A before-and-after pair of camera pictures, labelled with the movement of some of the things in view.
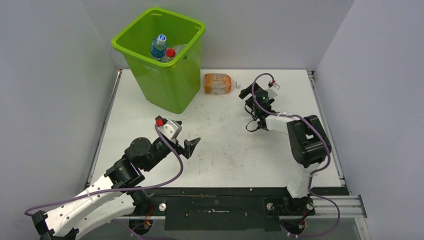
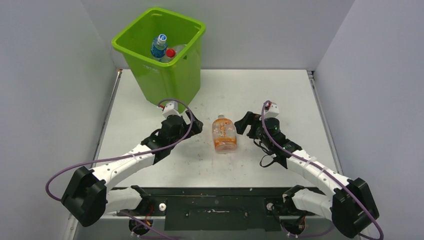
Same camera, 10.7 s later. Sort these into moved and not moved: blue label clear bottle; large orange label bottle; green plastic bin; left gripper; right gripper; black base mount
Moved: left gripper; right gripper; large orange label bottle
Not moved: blue label clear bottle; green plastic bin; black base mount
